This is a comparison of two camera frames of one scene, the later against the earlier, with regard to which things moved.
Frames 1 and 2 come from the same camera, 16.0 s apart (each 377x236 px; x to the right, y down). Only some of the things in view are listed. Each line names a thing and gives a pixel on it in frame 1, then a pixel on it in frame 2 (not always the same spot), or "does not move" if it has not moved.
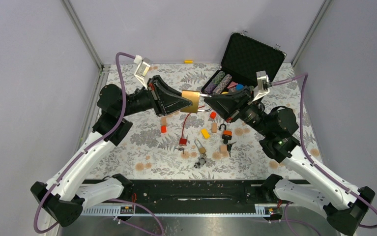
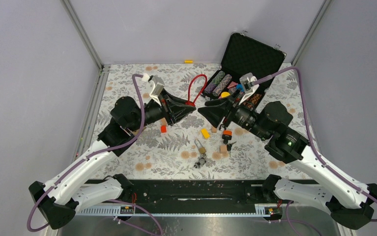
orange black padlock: [227, 134] does not move
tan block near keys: [223, 149] does not move
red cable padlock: [183, 141] to [188, 102]
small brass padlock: [202, 150] does not move
